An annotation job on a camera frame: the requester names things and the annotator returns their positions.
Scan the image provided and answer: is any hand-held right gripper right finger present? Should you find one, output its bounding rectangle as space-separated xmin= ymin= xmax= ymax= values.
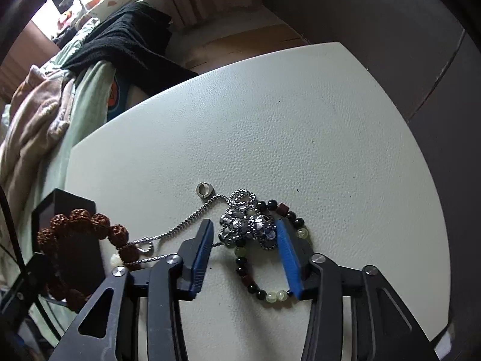
xmin=276 ymin=218 xmax=440 ymax=361

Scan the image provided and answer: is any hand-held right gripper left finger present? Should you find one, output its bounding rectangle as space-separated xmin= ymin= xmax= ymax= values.
xmin=49 ymin=219 xmax=214 ymax=361

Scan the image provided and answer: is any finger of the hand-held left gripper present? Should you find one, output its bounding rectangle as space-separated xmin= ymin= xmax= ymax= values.
xmin=19 ymin=255 xmax=57 ymax=302

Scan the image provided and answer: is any silver chain necklace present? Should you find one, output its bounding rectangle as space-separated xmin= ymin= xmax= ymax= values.
xmin=130 ymin=188 xmax=279 ymax=268

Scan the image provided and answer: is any black jewelry box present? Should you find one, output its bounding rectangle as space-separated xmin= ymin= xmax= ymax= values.
xmin=32 ymin=189 xmax=106 ymax=301

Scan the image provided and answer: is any dark mixed bead bracelet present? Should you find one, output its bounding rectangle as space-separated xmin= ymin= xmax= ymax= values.
xmin=225 ymin=200 xmax=311 ymax=301

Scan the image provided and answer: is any brown rudraksha bead bracelet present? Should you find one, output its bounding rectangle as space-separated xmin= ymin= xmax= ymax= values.
xmin=37 ymin=208 xmax=146 ymax=313

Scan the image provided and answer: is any beige blanket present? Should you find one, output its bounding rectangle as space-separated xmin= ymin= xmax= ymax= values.
xmin=0 ymin=64 xmax=78 ymax=213

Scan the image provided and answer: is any bed with green sheet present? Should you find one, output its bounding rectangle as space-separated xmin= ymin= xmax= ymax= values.
xmin=0 ymin=17 xmax=131 ymax=347

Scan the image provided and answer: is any black blanket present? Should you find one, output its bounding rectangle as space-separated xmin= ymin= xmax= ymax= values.
xmin=62 ymin=2 xmax=200 ymax=96

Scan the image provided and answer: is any dark grey wardrobe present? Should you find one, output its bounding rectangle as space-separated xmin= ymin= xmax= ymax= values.
xmin=263 ymin=0 xmax=481 ymax=204

